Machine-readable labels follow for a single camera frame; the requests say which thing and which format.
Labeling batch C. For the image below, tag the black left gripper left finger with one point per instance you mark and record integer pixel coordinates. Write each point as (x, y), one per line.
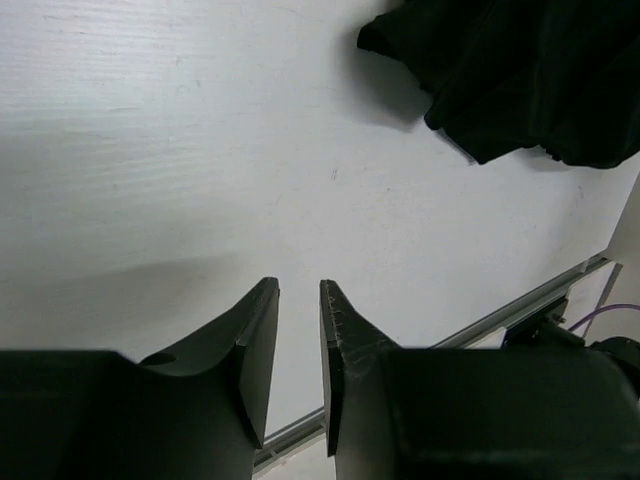
(241, 342)

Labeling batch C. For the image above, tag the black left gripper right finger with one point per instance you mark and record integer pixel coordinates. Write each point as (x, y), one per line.
(350, 347)

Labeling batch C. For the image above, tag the black pleated skirt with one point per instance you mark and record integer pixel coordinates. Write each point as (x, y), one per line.
(504, 75)

